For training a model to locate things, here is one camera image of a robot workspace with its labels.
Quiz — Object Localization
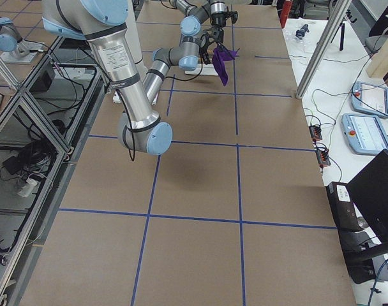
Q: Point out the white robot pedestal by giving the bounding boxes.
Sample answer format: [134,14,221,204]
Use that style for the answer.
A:
[125,1,165,106]

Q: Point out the black computer box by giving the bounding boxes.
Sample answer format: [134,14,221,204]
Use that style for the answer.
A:
[326,182,388,284]

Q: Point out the purple towel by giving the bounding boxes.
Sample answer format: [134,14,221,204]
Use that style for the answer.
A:
[212,47,238,86]

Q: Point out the upper orange connector box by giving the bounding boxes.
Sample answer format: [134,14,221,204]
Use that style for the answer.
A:
[309,125,322,142]

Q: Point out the blue tool on table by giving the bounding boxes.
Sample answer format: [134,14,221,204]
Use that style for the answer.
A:
[295,24,310,40]

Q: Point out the black monitor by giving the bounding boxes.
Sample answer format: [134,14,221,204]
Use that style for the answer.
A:
[347,149,388,242]

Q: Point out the upper teach pendant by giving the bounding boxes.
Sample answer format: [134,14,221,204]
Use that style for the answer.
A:
[351,81,388,119]

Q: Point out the teach pendant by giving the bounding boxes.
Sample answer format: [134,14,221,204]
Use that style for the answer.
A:
[351,81,388,119]
[341,113,388,156]

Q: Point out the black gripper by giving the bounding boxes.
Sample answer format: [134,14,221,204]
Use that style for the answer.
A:
[211,11,238,28]
[200,27,224,64]

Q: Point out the lower teach pendant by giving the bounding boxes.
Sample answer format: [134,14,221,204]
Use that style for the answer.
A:
[341,113,388,156]

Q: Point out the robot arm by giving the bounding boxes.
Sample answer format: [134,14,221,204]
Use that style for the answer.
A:
[41,1,228,156]
[168,1,238,32]

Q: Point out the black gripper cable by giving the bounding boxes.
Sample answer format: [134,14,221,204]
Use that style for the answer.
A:
[116,47,214,162]

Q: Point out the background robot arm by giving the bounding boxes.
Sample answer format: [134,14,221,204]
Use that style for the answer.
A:
[0,17,40,64]

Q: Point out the lower orange connector box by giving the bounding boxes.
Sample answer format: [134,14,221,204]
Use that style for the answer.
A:
[315,149,331,168]

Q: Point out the orange connector box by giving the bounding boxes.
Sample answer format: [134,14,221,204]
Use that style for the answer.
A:
[315,149,331,168]
[309,125,322,142]

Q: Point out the aluminium frame post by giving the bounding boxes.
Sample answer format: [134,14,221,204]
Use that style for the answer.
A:
[295,0,352,99]

